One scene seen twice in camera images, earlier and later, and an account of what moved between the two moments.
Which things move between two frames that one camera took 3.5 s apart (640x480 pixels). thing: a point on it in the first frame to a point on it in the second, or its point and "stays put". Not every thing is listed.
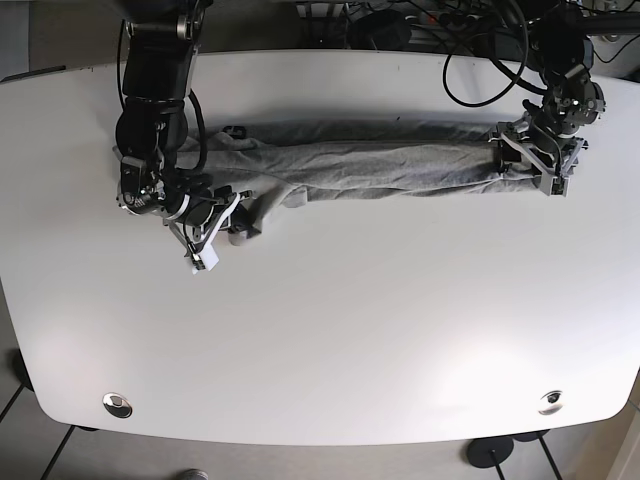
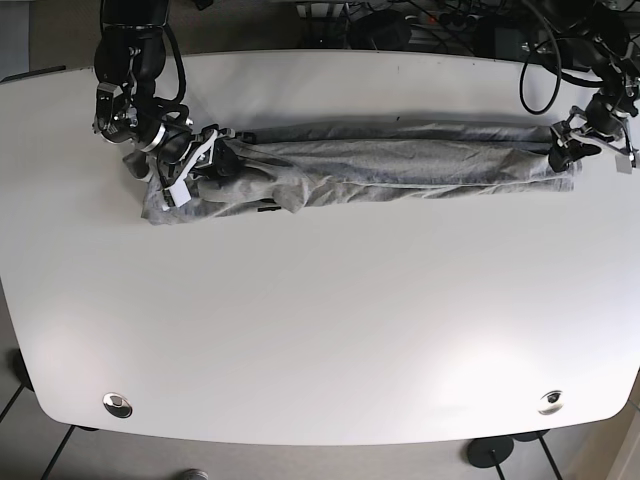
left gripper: [199, 219] to [179, 161]
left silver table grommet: [117, 404] stays put
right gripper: [554, 155] to [601, 121]
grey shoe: [192, 474] stays put
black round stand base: [490, 452] stays put
